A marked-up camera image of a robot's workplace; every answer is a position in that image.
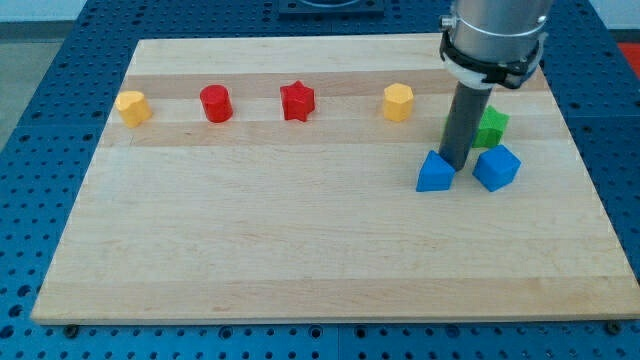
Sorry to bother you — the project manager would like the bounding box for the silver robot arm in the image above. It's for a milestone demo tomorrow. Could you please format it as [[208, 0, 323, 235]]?
[[439, 0, 553, 91]]

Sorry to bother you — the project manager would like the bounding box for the yellow hexagon block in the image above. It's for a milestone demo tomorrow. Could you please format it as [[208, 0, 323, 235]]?
[[383, 83, 414, 122]]

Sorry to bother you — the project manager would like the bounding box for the wooden board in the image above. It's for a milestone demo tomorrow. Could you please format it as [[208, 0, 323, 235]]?
[[31, 34, 639, 325]]

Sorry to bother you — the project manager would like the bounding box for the red star block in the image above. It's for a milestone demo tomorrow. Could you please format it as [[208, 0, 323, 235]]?
[[280, 81, 315, 122]]

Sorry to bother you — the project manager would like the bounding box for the blue triangle block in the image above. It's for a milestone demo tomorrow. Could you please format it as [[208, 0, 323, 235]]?
[[416, 150, 455, 192]]

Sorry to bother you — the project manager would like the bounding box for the red cylinder block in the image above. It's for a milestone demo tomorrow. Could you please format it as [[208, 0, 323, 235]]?
[[200, 84, 233, 123]]

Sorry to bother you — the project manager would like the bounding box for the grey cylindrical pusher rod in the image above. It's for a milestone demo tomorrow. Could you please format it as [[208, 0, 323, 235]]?
[[438, 82, 492, 171]]

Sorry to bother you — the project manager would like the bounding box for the blue cube block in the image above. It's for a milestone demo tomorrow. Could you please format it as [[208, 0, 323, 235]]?
[[472, 145, 521, 192]]

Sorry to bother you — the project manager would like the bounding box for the green star block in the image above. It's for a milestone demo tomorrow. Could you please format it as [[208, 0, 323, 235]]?
[[472, 105, 510, 148]]

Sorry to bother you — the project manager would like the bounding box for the yellow heart block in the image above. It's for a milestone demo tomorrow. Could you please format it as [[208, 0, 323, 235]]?
[[115, 90, 153, 128]]

